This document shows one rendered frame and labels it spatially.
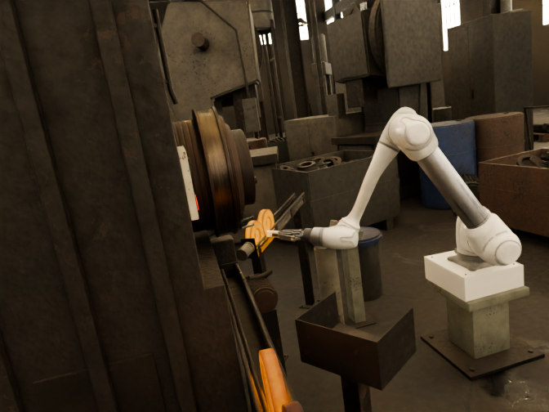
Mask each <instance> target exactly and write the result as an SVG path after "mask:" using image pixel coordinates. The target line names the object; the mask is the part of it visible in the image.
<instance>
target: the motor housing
mask: <svg viewBox="0 0 549 412"><path fill-rule="evenodd" d="M247 282H248V285H249V287H250V289H251V291H252V295H253V297H254V299H255V301H256V303H257V306H258V309H259V311H260V313H261V316H262V319H263V320H264V323H265V325H266V328H267V330H268V333H269V335H270V338H271V340H272V343H273V344H274V348H275V350H276V352H277V354H278V357H279V360H280V362H281V364H282V366H283V370H284V372H285V374H286V376H287V372H286V366H285V361H284V356H283V346H282V341H281V335H280V330H279V320H278V315H277V310H276V308H275V307H276V305H277V303H278V294H277V292H276V291H275V289H274V287H273V285H272V284H271V282H270V281H269V279H268V278H265V279H264V277H263V278H261V279H259V280H247Z"/></svg>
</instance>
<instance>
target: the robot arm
mask: <svg viewBox="0 0 549 412"><path fill-rule="evenodd" d="M400 150H401V151H403V152H404V153H405V154H406V155H407V157H408V158H409V159H411V160H412V161H417V163H418V164H419V165H420V167H421V168H422V170H423V171H424V172H425V174H426V175H427V176H428V177H429V178H430V180H431V181H432V182H433V184H434V185H435V187H436V188H437V189H438V191H439V192H440V193H441V194H442V196H443V197H444V198H445V200H446V201H447V202H448V203H449V205H450V206H451V208H452V209H453V211H454V212H455V213H456V214H457V215H458V217H457V224H456V243H457V248H456V249H454V252H455V253H456V254H457V255H454V256H450V257H447V260H448V261H450V262H454V263H456V264H458V265H459V266H462V267H465V268H466V269H467V270H468V271H477V270H480V269H484V268H487V267H491V266H507V265H509V264H511V263H513V262H514V261H516V260H517V259H518V257H519V256H520V255H521V243H520V240H519V238H518V237H517V235H515V234H514V233H512V232H511V230H510V229H509V228H508V227H507V226H506V224H505V223H504V222H503V221H502V220H501V219H500V218H499V217H498V216H497V215H496V214H494V213H491V212H490V211H489V210H488V209H487V208H486V207H485V206H482V205H481V204H480V202H479V201H478V200H477V198H476V197H475V196H474V195H473V193H472V192H471V190H470V189H469V188H468V186H467V185H466V183H465V182H464V181H463V180H462V179H461V177H460V176H459V175H458V173H457V172H456V170H455V169H454V168H453V166H452V165H451V163H450V162H449V161H448V160H447V158H446V157H445V156H444V154H443V153H442V151H441V150H440V148H439V147H438V140H437V138H436V136H435V134H434V131H433V129H432V126H431V124H430V123H429V122H428V121H427V120H426V119H425V118H423V117H422V116H420V115H417V114H416V112H415V111H414V110H412V109H410V108H408V107H402V108H400V109H399V110H397V111H396V112H395V113H394V114H393V115H392V117H391V119H390V120H389V122H388V124H387V125H386V127H385V129H384V130H383V132H382V135H381V137H380V140H379V142H378V143H377V148H376V150H375V153H374V156H373V159H372V162H371V163H370V166H369V168H368V171H367V173H366V175H365V178H364V181H363V183H362V186H361V188H360V191H359V194H358V197H357V200H356V202H355V205H354V207H353V208H352V210H351V212H350V214H349V215H348V216H347V217H343V218H342V219H341V220H340V221H339V222H338V224H337V225H336V226H331V227H325V228H324V227H314V228H313V229H312V228H306V229H305V230H304V231H303V230H302V229H299V230H282V231H266V237H278V238H279V240H288V241H292V242H295V240H303V241H304V243H305V244H312V245H313V246H321V247H327V248H330V249H352V248H355V247H356V246H357V244H358V241H359V235H358V234H359V229H360V226H359V221H360V218H361V217H362V215H363V213H364V210H365V208H366V206H367V204H368V201H369V199H370V197H371V195H372V193H373V190H374V188H375V186H376V184H377V182H378V180H379V178H380V176H381V175H382V173H383V172H384V170H385V169H386V167H387V166H388V165H389V163H390V162H391V161H392V159H393V158H394V157H395V156H396V155H397V154H398V153H399V151H400Z"/></svg>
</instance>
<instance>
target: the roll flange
mask: <svg viewBox="0 0 549 412"><path fill-rule="evenodd" d="M192 116H193V119H191V120H186V121H185V120H184V121H178V122H175V123H174V122H173V123H172V125H173V130H174V134H175V138H176V146H184V147H185V151H186V153H188V158H189V159H190V166H191V171H192V172H191V174H190V175H191V179H192V185H193V189H194V193H195V195H196V198H197V202H198V207H199V213H198V214H199V219H198V220H193V221H192V226H193V230H194V232H196V231H197V232H198V231H205V230H210V229H214V232H215V235H216V237H217V238H218V237H220V224H219V217H218V211H217V206H216V196H215V191H214V186H213V181H212V173H211V169H210V164H209V160H208V153H207V148H206V145H205V140H204V137H203V130H202V127H201V123H200V120H199V116H198V113H197V110H196V109H192Z"/></svg>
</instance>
